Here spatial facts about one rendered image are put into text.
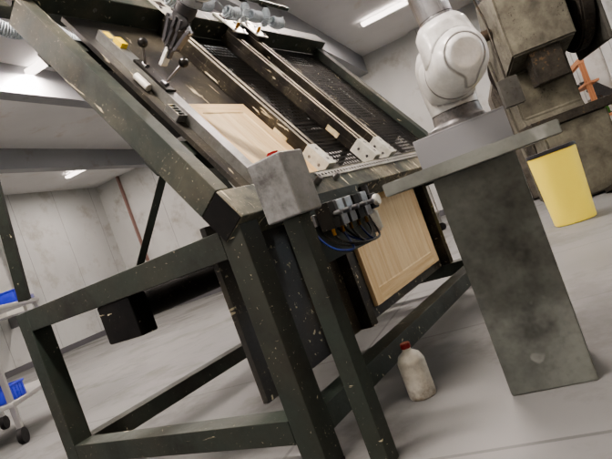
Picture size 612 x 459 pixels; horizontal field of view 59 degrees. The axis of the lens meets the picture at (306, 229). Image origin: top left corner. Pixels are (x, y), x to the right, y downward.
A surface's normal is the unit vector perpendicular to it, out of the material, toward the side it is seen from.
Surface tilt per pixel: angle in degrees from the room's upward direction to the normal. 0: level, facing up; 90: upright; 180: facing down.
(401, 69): 90
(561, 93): 90
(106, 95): 90
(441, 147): 90
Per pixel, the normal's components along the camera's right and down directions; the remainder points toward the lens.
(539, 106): -0.17, 0.06
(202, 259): -0.52, 0.19
